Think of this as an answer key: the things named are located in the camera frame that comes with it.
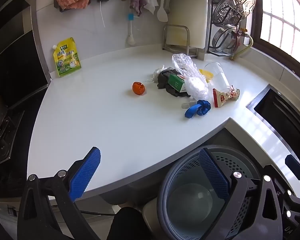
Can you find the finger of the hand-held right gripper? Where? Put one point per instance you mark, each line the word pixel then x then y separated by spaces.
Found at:
pixel 291 203
pixel 293 165

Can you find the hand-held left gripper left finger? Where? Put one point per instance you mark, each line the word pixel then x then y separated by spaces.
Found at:
pixel 86 172

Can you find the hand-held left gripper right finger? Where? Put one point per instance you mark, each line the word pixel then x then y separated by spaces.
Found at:
pixel 213 175

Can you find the grey perforated waste bin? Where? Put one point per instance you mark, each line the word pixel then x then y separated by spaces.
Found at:
pixel 190 205

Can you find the small clear plastic piece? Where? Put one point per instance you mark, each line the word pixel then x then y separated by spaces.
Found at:
pixel 186 104

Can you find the red white snack wrapper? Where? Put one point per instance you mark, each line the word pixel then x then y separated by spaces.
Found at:
pixel 221 97

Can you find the clear plastic bag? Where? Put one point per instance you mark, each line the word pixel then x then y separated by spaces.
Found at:
pixel 195 87

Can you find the clear plastic cup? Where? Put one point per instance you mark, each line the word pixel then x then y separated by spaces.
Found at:
pixel 220 77

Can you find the orange peel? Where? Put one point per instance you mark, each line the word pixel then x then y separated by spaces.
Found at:
pixel 138 88

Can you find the yellow plastic piece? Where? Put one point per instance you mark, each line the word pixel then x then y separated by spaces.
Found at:
pixel 207 75

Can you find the green cardboard box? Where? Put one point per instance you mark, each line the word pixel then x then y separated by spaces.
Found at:
pixel 175 81

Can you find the dark grey cloth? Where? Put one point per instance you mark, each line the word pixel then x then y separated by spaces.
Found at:
pixel 165 80

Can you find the white tissue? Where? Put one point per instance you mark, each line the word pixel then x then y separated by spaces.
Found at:
pixel 156 75

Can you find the black steel-rimmed sink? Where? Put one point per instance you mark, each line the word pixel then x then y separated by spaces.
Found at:
pixel 282 110

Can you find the yellow seasoning pouch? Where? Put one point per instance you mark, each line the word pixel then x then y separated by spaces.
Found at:
pixel 66 60

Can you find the steel perforated colander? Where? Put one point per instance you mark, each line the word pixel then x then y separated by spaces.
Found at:
pixel 225 38

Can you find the steel cutting board rack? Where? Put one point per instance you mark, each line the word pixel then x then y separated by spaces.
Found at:
pixel 188 40

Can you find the brown rimmed pot lid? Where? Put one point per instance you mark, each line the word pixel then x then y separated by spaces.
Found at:
pixel 238 38

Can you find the barred window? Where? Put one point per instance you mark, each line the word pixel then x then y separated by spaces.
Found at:
pixel 285 25

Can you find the white bottle brush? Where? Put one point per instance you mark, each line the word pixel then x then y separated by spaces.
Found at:
pixel 130 30

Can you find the white plastic straw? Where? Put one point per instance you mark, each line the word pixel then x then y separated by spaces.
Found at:
pixel 101 12

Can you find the steel steamer plate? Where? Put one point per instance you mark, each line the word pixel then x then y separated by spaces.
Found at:
pixel 235 7

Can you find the white rice paddle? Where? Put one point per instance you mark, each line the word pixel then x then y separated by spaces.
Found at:
pixel 162 13

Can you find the white cutting board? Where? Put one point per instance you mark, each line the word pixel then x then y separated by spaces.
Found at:
pixel 187 5

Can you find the purple dishcloth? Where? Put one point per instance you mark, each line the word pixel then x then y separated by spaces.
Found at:
pixel 137 2

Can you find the white hanging cloth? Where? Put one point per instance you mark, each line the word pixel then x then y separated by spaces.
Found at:
pixel 151 1

